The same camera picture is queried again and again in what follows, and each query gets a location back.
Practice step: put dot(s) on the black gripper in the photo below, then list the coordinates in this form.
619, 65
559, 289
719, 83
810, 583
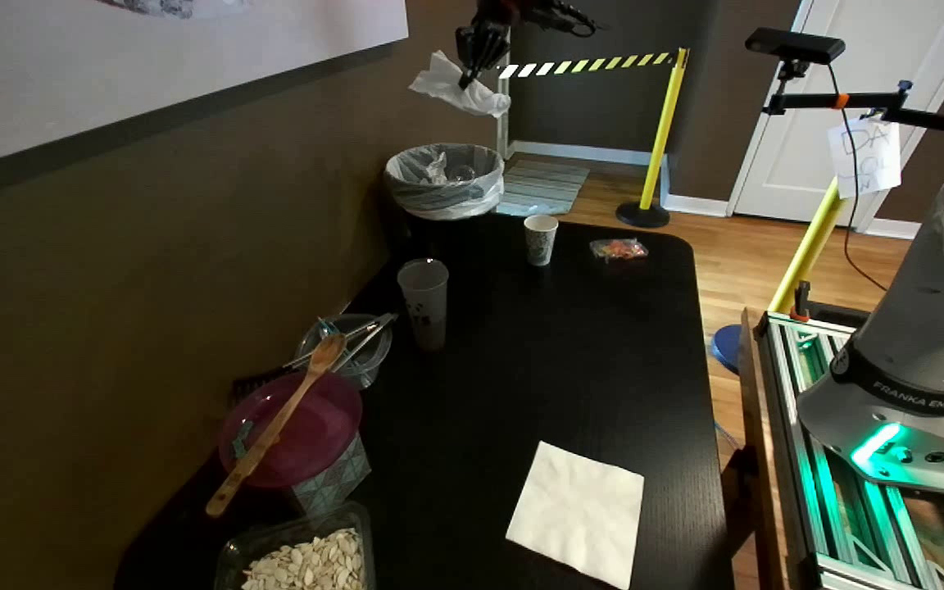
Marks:
485, 30

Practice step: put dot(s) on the white tissue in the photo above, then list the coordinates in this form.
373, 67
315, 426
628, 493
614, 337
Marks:
454, 87

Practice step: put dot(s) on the grey Franka robot arm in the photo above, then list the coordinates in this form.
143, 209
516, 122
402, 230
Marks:
932, 317

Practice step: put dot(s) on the black bin with white liner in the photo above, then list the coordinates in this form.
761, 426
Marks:
443, 181

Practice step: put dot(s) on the black yellow striped barrier tape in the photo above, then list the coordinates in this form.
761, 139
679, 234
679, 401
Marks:
588, 65

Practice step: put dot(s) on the grey floor mat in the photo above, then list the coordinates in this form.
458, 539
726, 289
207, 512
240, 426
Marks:
543, 185

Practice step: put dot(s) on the white paper cup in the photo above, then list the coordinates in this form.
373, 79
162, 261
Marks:
543, 236

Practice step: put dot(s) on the small colourful candy packet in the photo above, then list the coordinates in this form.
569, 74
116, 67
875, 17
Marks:
616, 252

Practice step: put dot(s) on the clear plastic cup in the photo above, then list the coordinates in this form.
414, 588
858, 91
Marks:
424, 301

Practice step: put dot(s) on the glass bowl with utensils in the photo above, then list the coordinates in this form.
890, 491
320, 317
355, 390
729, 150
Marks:
369, 357

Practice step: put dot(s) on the white door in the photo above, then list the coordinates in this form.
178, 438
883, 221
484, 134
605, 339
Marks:
819, 152

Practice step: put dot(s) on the blue round disc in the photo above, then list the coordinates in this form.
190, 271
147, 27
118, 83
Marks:
729, 348

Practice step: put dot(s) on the white hanging paper tag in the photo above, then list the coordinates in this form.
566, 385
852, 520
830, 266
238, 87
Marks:
867, 152

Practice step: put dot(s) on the purple lidded container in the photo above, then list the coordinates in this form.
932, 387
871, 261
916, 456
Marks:
311, 432

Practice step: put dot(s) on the wooden spatula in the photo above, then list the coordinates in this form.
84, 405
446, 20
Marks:
276, 426

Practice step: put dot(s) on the flat white napkin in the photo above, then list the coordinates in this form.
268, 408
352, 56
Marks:
578, 512

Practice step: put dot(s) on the black tray of popcorn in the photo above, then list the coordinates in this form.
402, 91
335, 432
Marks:
301, 559

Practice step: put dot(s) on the black stereo camera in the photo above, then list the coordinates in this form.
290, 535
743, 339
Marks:
794, 43

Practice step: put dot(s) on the white wall board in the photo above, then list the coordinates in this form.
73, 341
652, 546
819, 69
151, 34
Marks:
111, 67

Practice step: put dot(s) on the leaning yellow post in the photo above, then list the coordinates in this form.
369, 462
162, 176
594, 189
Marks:
810, 247

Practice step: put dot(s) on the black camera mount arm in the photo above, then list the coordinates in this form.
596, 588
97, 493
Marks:
875, 103

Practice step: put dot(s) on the aluminium robot frame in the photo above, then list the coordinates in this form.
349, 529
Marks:
819, 438

